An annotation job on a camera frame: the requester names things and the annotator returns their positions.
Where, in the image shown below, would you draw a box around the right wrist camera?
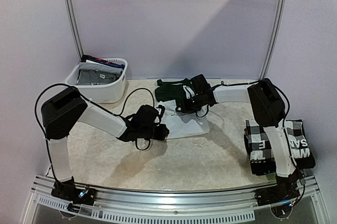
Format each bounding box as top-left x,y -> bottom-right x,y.
183,85 -> 195,99

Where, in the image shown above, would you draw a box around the folded black garment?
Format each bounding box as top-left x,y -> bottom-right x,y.
244,119 -> 315,176

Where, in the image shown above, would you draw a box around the white cloth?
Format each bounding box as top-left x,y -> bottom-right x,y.
154,77 -> 211,140

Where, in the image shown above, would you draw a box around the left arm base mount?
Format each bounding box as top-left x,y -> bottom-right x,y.
51,177 -> 97,206

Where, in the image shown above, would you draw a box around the left aluminium corner post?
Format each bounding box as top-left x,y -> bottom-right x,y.
64,0 -> 84,60

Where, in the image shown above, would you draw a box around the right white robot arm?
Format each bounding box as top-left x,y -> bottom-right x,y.
175,74 -> 299,179

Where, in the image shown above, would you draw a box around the aluminium front rail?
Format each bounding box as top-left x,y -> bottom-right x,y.
22,175 -> 330,223

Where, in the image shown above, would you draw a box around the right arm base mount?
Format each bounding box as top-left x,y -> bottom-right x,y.
254,176 -> 306,207

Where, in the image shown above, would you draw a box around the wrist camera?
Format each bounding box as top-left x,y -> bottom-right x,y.
156,105 -> 165,118
183,85 -> 195,99

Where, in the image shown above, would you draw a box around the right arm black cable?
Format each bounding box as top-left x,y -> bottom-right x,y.
196,82 -> 306,203

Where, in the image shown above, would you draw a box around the white laundry basket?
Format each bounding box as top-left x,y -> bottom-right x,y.
65,58 -> 128,103

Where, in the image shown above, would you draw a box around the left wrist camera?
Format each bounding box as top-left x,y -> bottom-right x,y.
156,105 -> 165,118

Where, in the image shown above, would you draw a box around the dark striped cloth in basket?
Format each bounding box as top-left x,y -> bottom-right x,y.
81,55 -> 125,69

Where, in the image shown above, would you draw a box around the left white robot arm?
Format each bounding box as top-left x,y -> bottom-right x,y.
41,86 -> 170,200

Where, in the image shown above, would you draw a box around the aluminium corner post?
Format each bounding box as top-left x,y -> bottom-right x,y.
259,0 -> 285,79
64,0 -> 84,60

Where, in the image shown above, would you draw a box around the grey cloth in basket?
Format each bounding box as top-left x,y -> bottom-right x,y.
76,63 -> 123,85

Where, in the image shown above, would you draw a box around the right aluminium corner post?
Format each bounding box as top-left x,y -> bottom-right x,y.
259,0 -> 285,79

